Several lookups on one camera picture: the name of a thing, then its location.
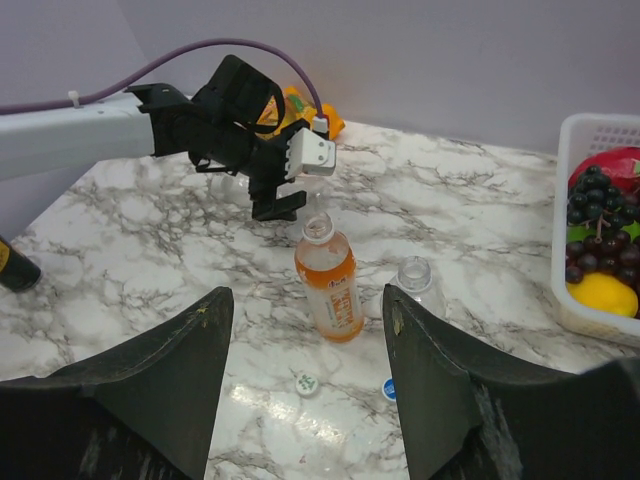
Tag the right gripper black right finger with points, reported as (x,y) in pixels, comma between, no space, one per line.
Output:
(470,411)

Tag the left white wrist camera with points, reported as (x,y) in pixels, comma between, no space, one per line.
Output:
(310,154)

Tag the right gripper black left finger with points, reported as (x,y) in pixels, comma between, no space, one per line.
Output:
(144,409)

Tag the orange juice bottle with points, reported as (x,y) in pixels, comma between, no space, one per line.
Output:
(326,265)

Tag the dark red grape bunch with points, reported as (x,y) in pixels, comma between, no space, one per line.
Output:
(614,253)

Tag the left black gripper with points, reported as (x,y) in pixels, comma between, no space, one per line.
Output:
(265,168)

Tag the yellow lemon lower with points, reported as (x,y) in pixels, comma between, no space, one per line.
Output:
(605,293)

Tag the blue grape bunch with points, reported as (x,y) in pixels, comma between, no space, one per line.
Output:
(594,202)

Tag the red apple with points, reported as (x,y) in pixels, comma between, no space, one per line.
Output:
(620,164)

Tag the clear bottle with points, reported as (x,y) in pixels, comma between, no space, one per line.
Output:
(415,277)
(234,190)

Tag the black yellow drink can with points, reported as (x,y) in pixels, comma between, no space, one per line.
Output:
(17,272)

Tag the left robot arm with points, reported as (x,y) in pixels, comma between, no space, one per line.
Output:
(218,129)

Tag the blue white bottle cap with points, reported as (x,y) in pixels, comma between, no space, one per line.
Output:
(388,390)

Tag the orange snack bag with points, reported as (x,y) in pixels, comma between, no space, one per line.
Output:
(296,108)

